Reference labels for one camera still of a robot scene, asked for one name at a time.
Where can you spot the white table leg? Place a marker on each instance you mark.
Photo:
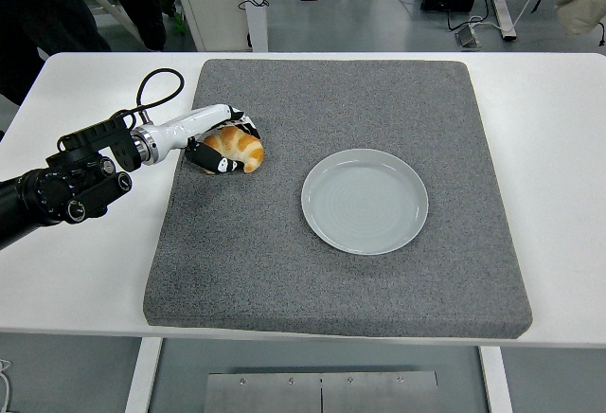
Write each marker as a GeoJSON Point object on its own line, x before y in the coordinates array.
{"type": "Point", "coordinates": [497, 380]}
{"type": "Point", "coordinates": [142, 375]}

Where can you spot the grey foot pedal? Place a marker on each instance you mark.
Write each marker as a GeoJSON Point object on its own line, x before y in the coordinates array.
{"type": "Point", "coordinates": [468, 36]}

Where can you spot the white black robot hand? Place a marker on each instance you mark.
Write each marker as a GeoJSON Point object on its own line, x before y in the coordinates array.
{"type": "Point", "coordinates": [189, 126]}

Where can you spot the grey metal plate with screws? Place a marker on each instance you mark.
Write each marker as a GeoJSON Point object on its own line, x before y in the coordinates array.
{"type": "Point", "coordinates": [322, 394]}

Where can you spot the white chair frame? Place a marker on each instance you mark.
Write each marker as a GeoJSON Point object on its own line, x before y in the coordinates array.
{"type": "Point", "coordinates": [101, 1]}

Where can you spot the white desk post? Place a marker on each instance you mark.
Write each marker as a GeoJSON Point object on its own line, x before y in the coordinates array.
{"type": "Point", "coordinates": [255, 24]}

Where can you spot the white cabinet panel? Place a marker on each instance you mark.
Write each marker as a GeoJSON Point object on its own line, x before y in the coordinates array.
{"type": "Point", "coordinates": [213, 1]}

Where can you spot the grey speckled mat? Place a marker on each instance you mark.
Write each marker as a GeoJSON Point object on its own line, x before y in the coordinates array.
{"type": "Point", "coordinates": [284, 280]}

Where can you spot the person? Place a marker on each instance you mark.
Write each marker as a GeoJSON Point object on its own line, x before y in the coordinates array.
{"type": "Point", "coordinates": [38, 15]}

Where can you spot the green small object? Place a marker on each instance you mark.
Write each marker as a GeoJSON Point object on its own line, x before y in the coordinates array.
{"type": "Point", "coordinates": [178, 22]}

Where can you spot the grey round plate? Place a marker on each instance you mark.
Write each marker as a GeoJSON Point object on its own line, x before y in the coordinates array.
{"type": "Point", "coordinates": [364, 204]}

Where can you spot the golden croissant bread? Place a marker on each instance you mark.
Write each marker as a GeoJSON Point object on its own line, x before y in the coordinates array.
{"type": "Point", "coordinates": [241, 145]}

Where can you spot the white desk leg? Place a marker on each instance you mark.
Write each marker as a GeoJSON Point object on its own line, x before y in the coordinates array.
{"type": "Point", "coordinates": [503, 1]}

